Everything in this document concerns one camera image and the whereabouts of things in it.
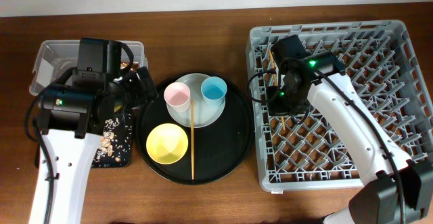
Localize gold snack wrapper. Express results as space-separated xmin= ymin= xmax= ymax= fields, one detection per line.
xmin=120 ymin=62 xmax=139 ymax=71

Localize pink cup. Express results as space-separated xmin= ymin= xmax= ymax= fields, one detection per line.
xmin=164 ymin=82 xmax=191 ymax=112

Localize wooden chopstick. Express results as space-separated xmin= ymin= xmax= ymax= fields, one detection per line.
xmin=269 ymin=50 xmax=286 ymax=131
xmin=190 ymin=99 xmax=195 ymax=180

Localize food scraps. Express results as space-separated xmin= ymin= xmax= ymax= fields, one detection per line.
xmin=94 ymin=115 xmax=133 ymax=164

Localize yellow bowl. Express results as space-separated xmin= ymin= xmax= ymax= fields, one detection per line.
xmin=145 ymin=123 xmax=189 ymax=164

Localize blue cup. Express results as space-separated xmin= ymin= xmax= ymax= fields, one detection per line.
xmin=200 ymin=76 xmax=227 ymax=107

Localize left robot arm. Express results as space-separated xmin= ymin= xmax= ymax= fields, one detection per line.
xmin=24 ymin=38 xmax=158 ymax=223

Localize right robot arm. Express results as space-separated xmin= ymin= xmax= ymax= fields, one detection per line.
xmin=269 ymin=35 xmax=432 ymax=223

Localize grey dishwasher rack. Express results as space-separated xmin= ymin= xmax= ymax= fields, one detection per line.
xmin=246 ymin=20 xmax=432 ymax=194

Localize black rectangular tray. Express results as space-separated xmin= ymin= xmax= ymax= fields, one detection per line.
xmin=34 ymin=110 xmax=135 ymax=169

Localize grey plate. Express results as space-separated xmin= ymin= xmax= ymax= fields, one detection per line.
xmin=166 ymin=73 xmax=225 ymax=128

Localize round black tray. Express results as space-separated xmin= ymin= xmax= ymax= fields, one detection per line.
xmin=135 ymin=72 xmax=254 ymax=185

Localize clear plastic bin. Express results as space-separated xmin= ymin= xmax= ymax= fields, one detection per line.
xmin=29 ymin=40 xmax=148 ymax=96

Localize white label on bin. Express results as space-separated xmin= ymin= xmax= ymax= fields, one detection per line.
xmin=36 ymin=59 xmax=53 ymax=87

